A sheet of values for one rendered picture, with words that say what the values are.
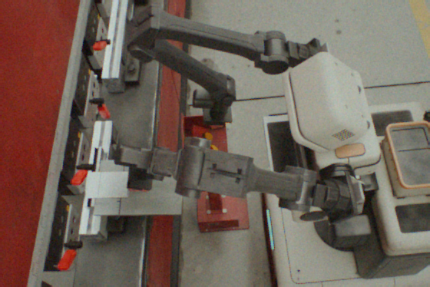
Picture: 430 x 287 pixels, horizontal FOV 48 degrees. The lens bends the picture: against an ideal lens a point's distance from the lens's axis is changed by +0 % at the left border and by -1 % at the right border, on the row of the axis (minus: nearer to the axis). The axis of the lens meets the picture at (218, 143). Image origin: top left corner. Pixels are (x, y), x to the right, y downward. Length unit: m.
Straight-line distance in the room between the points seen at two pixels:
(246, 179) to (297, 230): 1.33
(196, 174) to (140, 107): 0.94
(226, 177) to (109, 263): 0.80
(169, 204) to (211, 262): 1.00
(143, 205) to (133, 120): 0.40
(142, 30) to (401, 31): 2.19
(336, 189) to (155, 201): 0.55
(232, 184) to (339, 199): 0.43
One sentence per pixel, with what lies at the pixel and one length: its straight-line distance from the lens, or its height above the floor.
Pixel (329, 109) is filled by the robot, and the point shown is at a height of 1.38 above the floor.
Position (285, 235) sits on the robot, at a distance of 2.16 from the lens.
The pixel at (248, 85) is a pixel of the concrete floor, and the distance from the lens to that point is 2.83.
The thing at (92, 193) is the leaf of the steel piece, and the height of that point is 1.00.
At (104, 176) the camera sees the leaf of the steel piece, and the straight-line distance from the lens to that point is 1.53.
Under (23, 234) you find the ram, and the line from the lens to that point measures 1.02.
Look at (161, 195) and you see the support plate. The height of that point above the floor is 1.00.
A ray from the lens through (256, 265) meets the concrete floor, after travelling 2.41.
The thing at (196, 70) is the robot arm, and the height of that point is 1.20.
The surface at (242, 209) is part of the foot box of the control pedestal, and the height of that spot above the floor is 0.01.
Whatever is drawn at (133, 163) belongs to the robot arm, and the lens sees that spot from 1.27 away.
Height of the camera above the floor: 2.34
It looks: 62 degrees down
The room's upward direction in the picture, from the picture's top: 7 degrees counter-clockwise
